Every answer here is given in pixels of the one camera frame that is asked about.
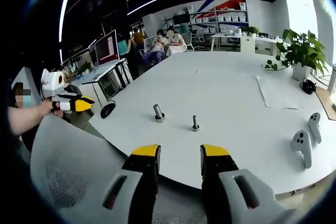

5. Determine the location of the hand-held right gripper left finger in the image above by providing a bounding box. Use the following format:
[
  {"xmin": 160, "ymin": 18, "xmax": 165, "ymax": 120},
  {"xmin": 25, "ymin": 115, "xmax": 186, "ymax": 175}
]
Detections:
[{"xmin": 97, "ymin": 144, "xmax": 162, "ymax": 224}]

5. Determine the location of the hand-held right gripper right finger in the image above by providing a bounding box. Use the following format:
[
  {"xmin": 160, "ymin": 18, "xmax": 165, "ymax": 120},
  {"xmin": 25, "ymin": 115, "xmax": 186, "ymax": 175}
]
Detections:
[{"xmin": 200, "ymin": 144, "xmax": 287, "ymax": 224}]

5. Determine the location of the thin threaded steel stud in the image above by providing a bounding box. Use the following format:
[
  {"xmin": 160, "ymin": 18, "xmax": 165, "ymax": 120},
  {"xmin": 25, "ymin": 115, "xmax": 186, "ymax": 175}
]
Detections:
[{"xmin": 191, "ymin": 115, "xmax": 202, "ymax": 132}]

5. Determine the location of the thick threaded steel stud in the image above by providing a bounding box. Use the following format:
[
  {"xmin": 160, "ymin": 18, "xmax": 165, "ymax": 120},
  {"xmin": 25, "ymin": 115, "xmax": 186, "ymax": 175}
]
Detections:
[{"xmin": 153, "ymin": 103, "xmax": 166, "ymax": 123}]

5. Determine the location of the person's left hand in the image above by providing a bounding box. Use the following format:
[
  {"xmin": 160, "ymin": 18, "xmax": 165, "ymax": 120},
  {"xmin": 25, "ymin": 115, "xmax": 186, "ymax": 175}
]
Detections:
[{"xmin": 41, "ymin": 98, "xmax": 65, "ymax": 119}]

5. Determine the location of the grey partition panel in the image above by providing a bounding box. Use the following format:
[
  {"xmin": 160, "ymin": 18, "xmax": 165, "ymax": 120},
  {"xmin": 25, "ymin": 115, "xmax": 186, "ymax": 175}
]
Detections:
[{"xmin": 10, "ymin": 66, "xmax": 44, "ymax": 104}]

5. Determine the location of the small green desk plant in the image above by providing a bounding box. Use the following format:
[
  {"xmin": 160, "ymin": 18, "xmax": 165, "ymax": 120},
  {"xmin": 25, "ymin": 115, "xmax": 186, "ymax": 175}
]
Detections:
[{"xmin": 78, "ymin": 61, "xmax": 92, "ymax": 74}]

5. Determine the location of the white mesh office chair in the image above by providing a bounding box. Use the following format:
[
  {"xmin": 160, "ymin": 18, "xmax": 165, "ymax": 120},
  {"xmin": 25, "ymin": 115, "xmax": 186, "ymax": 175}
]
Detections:
[{"xmin": 29, "ymin": 115, "xmax": 208, "ymax": 224}]

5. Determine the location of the white desk with black legs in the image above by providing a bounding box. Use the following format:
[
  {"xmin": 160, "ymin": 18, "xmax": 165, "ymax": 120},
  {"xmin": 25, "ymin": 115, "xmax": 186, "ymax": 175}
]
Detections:
[{"xmin": 78, "ymin": 58, "xmax": 132, "ymax": 99}]

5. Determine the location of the black computer mouse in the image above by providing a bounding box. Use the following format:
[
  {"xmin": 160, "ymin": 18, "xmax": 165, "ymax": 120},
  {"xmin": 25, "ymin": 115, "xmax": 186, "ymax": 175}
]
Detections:
[{"xmin": 100, "ymin": 102, "xmax": 116, "ymax": 119}]

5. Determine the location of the monitor with red screen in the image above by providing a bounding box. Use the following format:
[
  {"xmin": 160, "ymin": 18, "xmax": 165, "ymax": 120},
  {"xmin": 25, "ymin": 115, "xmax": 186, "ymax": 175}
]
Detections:
[{"xmin": 93, "ymin": 29, "xmax": 121, "ymax": 67}]

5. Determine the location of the white paper sheet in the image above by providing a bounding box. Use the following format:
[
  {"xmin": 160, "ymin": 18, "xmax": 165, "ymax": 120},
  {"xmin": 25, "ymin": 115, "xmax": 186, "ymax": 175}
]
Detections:
[{"xmin": 256, "ymin": 75, "xmax": 305, "ymax": 110}]

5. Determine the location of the black headset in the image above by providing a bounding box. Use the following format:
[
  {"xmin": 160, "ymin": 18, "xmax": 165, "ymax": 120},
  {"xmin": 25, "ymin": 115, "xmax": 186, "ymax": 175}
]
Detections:
[{"xmin": 299, "ymin": 78, "xmax": 317, "ymax": 95}]

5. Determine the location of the white cabinet desk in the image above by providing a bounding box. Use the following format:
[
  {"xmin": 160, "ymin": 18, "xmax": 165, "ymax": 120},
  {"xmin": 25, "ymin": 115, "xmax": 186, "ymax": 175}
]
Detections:
[{"xmin": 209, "ymin": 32, "xmax": 287, "ymax": 54}]

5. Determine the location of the wooden board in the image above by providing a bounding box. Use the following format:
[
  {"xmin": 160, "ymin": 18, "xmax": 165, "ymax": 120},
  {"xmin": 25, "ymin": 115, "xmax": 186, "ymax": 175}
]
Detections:
[{"xmin": 314, "ymin": 84, "xmax": 336, "ymax": 121}]

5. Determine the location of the white swivel chair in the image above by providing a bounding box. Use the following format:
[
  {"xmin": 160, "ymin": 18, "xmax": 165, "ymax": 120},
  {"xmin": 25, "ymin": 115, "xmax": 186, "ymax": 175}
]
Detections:
[{"xmin": 188, "ymin": 29, "xmax": 204, "ymax": 51}]

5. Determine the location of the small bushy potted plant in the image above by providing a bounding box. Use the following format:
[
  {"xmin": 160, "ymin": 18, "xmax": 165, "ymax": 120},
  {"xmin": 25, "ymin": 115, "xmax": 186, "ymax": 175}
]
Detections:
[{"xmin": 243, "ymin": 26, "xmax": 260, "ymax": 37}]

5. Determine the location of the large green potted plant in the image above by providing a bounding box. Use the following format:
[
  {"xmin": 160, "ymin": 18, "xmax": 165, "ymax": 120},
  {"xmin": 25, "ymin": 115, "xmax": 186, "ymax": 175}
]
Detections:
[{"xmin": 261, "ymin": 28, "xmax": 329, "ymax": 82}]

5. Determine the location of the shelf of white storage bins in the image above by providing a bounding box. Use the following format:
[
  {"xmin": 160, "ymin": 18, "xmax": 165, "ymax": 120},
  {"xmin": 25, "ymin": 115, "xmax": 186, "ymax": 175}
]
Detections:
[{"xmin": 187, "ymin": 2, "xmax": 249, "ymax": 35}]

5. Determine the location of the black wall screen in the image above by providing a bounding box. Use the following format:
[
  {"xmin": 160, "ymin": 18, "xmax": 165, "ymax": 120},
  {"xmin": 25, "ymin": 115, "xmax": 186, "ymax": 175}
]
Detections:
[{"xmin": 172, "ymin": 14, "xmax": 190, "ymax": 25}]

